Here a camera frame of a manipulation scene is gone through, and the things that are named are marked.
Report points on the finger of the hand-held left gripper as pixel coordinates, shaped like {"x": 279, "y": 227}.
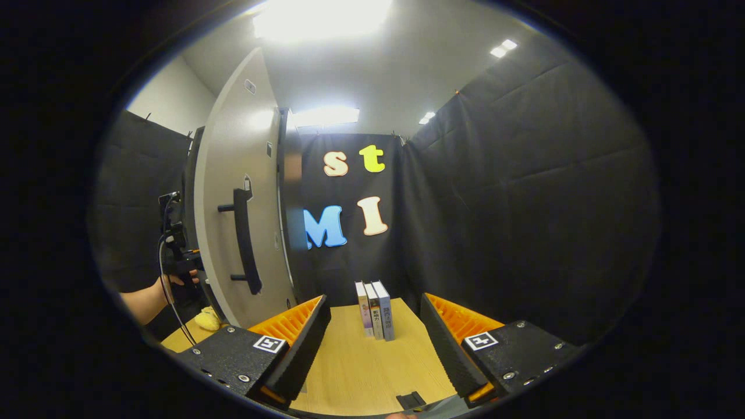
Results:
{"x": 195, "y": 252}

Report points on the ceiling light panel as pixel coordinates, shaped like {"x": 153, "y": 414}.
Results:
{"x": 427, "y": 117}
{"x": 320, "y": 17}
{"x": 323, "y": 116}
{"x": 504, "y": 48}

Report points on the small black block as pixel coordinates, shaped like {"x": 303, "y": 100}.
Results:
{"x": 411, "y": 400}

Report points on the grey blue book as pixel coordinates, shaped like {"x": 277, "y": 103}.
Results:
{"x": 386, "y": 311}

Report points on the cream plush toy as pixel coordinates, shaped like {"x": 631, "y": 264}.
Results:
{"x": 208, "y": 320}

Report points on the white spine book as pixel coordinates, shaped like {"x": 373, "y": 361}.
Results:
{"x": 375, "y": 314}

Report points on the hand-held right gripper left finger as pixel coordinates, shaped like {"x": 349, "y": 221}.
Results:
{"x": 302, "y": 355}

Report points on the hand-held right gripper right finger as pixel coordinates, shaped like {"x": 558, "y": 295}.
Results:
{"x": 445, "y": 349}

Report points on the light grey cabinet door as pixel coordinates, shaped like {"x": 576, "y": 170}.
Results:
{"x": 233, "y": 145}

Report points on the black backdrop cloth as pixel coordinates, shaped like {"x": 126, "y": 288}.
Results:
{"x": 524, "y": 203}

